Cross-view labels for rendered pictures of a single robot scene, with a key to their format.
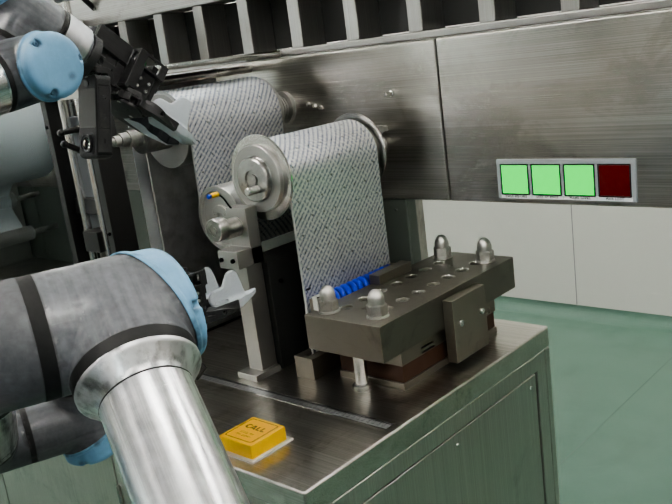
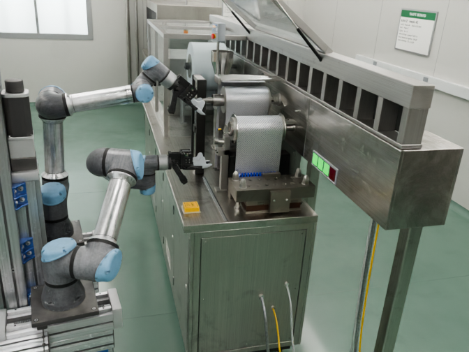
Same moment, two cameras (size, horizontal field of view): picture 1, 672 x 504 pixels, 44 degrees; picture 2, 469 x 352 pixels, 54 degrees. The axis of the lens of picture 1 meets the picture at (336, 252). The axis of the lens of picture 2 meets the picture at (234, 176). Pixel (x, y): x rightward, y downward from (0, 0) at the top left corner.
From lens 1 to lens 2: 1.24 m
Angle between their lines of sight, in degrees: 30
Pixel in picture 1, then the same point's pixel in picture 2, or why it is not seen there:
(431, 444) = (241, 232)
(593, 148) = (331, 160)
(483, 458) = (268, 246)
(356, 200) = (267, 146)
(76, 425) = (141, 183)
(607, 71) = (338, 135)
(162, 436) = (111, 193)
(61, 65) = (145, 95)
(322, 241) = (247, 156)
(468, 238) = not seen: hidden behind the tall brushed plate
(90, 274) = (118, 153)
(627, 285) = not seen: outside the picture
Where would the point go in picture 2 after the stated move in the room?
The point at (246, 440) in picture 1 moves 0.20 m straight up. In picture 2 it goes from (185, 206) to (186, 167)
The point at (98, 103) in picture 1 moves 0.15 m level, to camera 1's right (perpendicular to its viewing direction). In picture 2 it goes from (172, 98) to (199, 104)
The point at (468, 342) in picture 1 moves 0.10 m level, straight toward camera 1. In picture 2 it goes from (276, 208) to (264, 214)
